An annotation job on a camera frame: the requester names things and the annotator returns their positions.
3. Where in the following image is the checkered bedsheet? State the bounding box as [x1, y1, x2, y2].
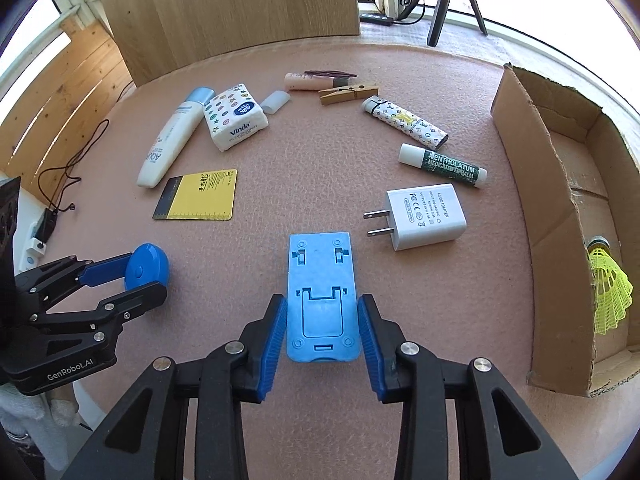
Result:
[360, 21, 533, 66]

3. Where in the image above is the small pink cosmetic tube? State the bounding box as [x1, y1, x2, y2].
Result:
[283, 73, 352, 91]

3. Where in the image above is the black remote controller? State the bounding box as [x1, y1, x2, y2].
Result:
[359, 13, 395, 26]

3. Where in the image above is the small white translucent cap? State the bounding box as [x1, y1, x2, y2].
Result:
[260, 90, 291, 115]

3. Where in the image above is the wooden clothespin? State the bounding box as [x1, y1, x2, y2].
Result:
[319, 84, 380, 106]

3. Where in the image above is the Vinda tissue pack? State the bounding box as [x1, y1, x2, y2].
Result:
[204, 84, 269, 152]

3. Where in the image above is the wooden board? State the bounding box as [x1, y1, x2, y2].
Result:
[101, 0, 360, 84]

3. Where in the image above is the white USB wall charger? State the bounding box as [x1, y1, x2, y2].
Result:
[363, 183, 468, 252]

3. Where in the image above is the blue round tape measure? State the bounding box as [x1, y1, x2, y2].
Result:
[124, 243, 169, 290]

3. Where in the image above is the green Mentholatum lip balm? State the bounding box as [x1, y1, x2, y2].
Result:
[398, 143, 488, 188]

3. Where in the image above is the white patterned lighter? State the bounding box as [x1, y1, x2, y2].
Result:
[361, 96, 449, 151]

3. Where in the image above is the cardboard box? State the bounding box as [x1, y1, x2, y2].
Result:
[491, 64, 639, 398]

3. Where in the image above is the yellow shuttlecock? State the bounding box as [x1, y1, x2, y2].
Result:
[587, 236, 634, 336]

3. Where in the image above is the white sunscreen bottle blue cap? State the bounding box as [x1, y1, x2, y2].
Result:
[137, 87, 216, 188]

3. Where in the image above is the blue phone stand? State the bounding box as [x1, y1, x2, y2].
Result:
[286, 232, 360, 363]

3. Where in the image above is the pink blanket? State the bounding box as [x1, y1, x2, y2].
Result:
[50, 42, 623, 479]

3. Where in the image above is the yellow notepad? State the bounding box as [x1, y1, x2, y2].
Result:
[152, 169, 238, 221]

